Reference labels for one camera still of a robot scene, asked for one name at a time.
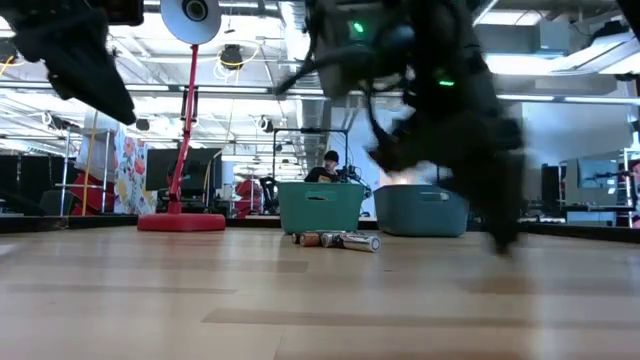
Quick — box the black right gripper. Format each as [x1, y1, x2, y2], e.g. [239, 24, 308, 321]
[367, 107, 527, 257]

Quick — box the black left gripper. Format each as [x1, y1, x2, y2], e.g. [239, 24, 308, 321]
[0, 0, 138, 127]

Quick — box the teal green plastic bin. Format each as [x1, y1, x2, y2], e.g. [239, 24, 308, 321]
[277, 181, 367, 235]

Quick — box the black cabinet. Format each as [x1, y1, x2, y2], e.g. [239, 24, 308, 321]
[540, 163, 562, 206]

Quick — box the silver metal stand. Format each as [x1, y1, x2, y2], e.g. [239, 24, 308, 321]
[53, 128, 112, 217]

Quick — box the light blue box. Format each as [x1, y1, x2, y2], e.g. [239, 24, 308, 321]
[566, 210, 617, 227]

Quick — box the blue grey plastic bin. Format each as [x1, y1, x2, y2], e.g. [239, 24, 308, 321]
[372, 184, 471, 238]

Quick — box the floral patterned banner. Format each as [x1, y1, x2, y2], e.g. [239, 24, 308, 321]
[113, 130, 159, 216]

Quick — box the black computer monitor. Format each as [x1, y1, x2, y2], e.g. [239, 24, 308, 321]
[145, 147, 224, 194]

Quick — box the red angled board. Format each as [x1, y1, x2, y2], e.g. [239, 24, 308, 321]
[68, 171, 117, 217]

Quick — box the dark grey chair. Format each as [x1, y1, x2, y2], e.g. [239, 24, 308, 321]
[37, 189, 76, 217]

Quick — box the metal shelving rack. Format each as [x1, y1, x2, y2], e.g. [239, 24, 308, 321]
[621, 147, 640, 229]

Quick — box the person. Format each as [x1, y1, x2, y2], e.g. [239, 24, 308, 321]
[303, 149, 347, 184]

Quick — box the copper-top black battery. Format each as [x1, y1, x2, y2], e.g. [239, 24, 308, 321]
[291, 231, 322, 248]

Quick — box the grey wall monitor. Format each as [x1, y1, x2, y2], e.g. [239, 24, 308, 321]
[577, 158, 621, 190]

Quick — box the black overhead frame bar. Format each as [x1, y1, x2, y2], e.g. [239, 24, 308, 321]
[0, 81, 640, 107]

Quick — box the red camera stand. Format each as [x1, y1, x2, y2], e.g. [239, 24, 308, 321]
[137, 0, 226, 233]

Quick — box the silver ribbed ceiling air duct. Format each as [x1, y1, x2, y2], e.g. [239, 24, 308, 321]
[278, 0, 337, 169]

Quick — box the black metal frame stand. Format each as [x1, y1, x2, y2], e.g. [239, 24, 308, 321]
[271, 127, 350, 184]

